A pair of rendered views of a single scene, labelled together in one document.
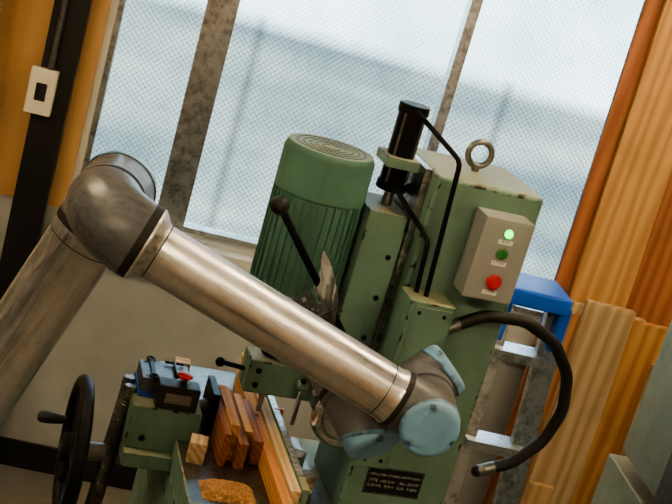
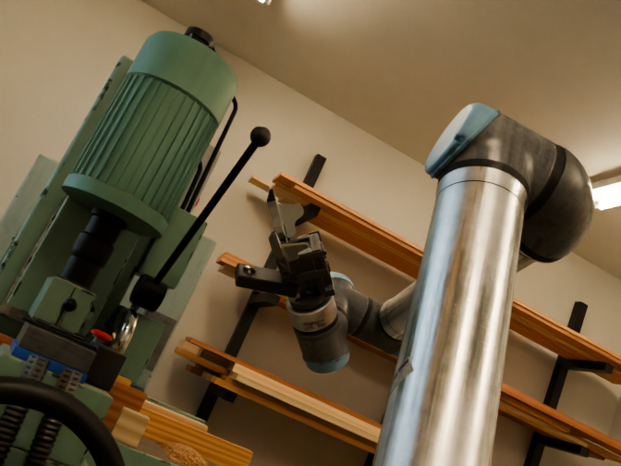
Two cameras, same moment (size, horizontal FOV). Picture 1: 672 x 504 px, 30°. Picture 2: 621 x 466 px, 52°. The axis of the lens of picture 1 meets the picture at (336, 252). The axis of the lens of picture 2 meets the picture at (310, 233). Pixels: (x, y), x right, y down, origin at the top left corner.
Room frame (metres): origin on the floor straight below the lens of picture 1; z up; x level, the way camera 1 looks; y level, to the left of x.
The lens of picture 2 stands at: (2.08, 1.11, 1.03)
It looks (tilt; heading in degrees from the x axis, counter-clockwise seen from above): 15 degrees up; 265
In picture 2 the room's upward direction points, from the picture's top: 24 degrees clockwise
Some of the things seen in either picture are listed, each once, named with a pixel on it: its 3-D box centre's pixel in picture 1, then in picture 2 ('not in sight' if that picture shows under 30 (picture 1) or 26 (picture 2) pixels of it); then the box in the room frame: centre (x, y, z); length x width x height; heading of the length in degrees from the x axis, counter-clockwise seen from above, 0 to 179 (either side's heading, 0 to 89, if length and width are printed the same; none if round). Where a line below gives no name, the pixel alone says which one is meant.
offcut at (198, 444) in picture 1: (197, 449); (129, 426); (2.13, 0.15, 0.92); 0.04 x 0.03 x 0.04; 7
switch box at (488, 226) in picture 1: (493, 255); (188, 178); (2.27, -0.29, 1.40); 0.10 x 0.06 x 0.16; 108
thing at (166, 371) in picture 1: (167, 382); (70, 350); (2.24, 0.24, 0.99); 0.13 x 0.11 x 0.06; 18
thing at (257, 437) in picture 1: (248, 430); not in sight; (2.26, 0.07, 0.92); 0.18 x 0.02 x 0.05; 18
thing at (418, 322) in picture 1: (417, 333); (169, 248); (2.23, -0.19, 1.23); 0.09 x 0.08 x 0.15; 108
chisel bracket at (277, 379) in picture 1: (277, 377); (59, 310); (2.32, 0.04, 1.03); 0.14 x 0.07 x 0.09; 108
